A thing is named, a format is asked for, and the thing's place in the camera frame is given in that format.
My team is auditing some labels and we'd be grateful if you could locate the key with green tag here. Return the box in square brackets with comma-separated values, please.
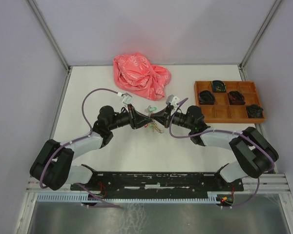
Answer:
[145, 105, 157, 114]

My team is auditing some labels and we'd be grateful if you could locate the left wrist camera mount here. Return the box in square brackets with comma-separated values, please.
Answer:
[121, 93, 132, 106]

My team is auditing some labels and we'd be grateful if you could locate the black coiled item left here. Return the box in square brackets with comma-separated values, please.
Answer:
[198, 90, 215, 105]

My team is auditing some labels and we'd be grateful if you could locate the key organiser ring with keys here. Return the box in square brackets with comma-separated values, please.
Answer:
[144, 120, 166, 134]

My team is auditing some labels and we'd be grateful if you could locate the black coiled item top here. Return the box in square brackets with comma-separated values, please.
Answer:
[211, 80, 227, 93]

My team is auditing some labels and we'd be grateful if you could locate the white slotted cable duct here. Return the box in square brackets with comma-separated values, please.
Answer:
[36, 192, 223, 203]

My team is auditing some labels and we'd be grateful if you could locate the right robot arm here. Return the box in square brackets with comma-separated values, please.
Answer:
[151, 104, 279, 191]

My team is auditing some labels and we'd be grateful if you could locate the wooden compartment tray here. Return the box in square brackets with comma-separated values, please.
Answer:
[194, 80, 265, 124]

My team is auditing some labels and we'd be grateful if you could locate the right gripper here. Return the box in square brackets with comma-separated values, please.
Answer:
[150, 105, 194, 130]

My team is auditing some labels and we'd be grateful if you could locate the black coiled item middle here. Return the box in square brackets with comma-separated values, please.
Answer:
[228, 91, 245, 105]

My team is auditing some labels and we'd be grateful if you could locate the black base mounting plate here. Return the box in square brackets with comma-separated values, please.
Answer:
[83, 172, 231, 199]

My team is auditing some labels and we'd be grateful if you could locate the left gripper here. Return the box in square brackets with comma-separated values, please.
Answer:
[109, 104, 153, 131]

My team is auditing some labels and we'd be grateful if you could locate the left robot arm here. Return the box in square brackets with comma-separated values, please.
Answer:
[30, 104, 152, 191]

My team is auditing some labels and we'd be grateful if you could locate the crumpled pink plastic bag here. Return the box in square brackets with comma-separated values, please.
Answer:
[113, 52, 171, 101]

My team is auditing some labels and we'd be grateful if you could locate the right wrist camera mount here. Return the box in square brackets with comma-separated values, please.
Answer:
[166, 95, 180, 106]

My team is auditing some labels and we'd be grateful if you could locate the black coiled item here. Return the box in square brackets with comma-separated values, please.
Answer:
[246, 104, 263, 118]
[228, 91, 245, 105]
[211, 80, 227, 93]
[198, 90, 215, 105]

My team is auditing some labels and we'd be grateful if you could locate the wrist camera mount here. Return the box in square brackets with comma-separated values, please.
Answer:
[121, 93, 132, 106]
[166, 95, 180, 106]

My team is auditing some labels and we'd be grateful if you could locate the black coiled item right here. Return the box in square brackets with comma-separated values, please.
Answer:
[246, 104, 263, 118]

